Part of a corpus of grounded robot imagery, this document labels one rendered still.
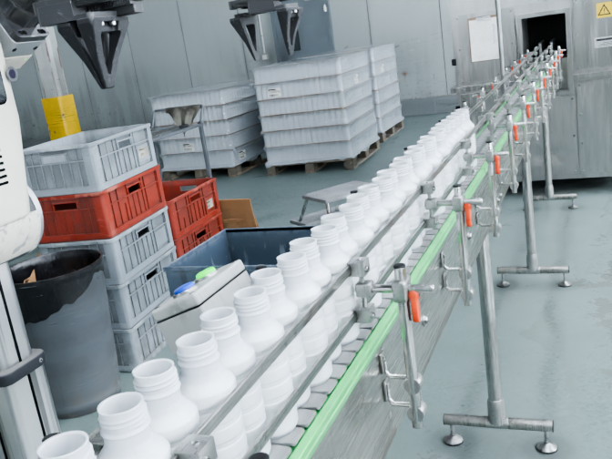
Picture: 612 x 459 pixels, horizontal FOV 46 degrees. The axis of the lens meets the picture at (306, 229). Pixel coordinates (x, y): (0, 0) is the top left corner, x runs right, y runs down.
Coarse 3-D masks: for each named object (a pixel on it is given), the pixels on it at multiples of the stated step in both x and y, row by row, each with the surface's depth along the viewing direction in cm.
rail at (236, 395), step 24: (480, 120) 208; (408, 240) 128; (336, 288) 92; (312, 312) 85; (288, 336) 78; (336, 336) 92; (264, 360) 72; (240, 384) 68; (288, 408) 77; (264, 432) 72; (96, 456) 59
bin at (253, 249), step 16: (208, 240) 186; (224, 240) 194; (240, 240) 194; (256, 240) 192; (272, 240) 191; (288, 240) 189; (192, 256) 179; (208, 256) 186; (224, 256) 194; (240, 256) 196; (256, 256) 194; (272, 256) 192; (176, 272) 167; (192, 272) 166; (176, 288) 169
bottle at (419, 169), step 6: (408, 150) 147; (414, 150) 147; (420, 150) 146; (414, 156) 144; (420, 156) 144; (414, 162) 144; (420, 162) 145; (414, 168) 144; (420, 168) 145; (420, 174) 144; (426, 174) 145; (420, 180) 144; (426, 198) 145; (426, 210) 146
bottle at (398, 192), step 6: (390, 168) 131; (378, 174) 129; (384, 174) 128; (390, 174) 128; (396, 174) 129; (396, 180) 129; (396, 186) 130; (396, 192) 129; (402, 192) 130; (402, 198) 129; (402, 204) 129; (408, 222) 132; (408, 228) 131; (408, 234) 132; (408, 252) 132
